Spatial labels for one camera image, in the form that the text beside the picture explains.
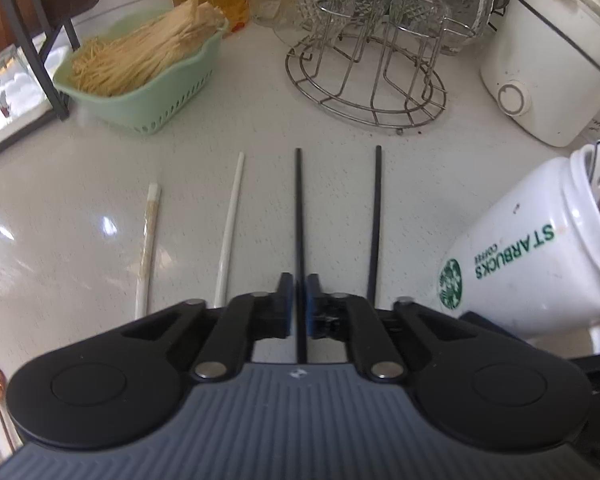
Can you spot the white Starbucks mug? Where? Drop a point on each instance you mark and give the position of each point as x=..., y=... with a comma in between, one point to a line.
x=531, y=263

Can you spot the metal wire cup rack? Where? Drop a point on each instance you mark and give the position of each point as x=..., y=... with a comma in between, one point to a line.
x=374, y=62

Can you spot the bundle of dried noodles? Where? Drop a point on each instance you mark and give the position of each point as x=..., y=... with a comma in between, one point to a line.
x=115, y=67

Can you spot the black chopstick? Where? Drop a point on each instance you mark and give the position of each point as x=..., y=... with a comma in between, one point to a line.
x=374, y=244
x=302, y=347

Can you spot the white electric cooker pot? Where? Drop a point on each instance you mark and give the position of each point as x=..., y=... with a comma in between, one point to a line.
x=542, y=67

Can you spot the white chopstick with beige pattern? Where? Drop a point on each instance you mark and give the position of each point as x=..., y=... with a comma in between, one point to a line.
x=147, y=253

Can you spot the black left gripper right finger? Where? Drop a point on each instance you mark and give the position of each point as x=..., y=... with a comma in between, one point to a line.
x=381, y=344

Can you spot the black metal dish rack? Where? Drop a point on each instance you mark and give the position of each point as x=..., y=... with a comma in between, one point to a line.
x=55, y=105

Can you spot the green plastic basket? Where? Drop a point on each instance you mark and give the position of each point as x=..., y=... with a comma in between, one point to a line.
x=148, y=108

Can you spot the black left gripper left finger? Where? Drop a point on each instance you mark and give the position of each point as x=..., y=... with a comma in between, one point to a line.
x=207, y=343

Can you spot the plain white chopstick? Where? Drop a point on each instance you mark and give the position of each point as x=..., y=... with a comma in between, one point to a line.
x=228, y=233

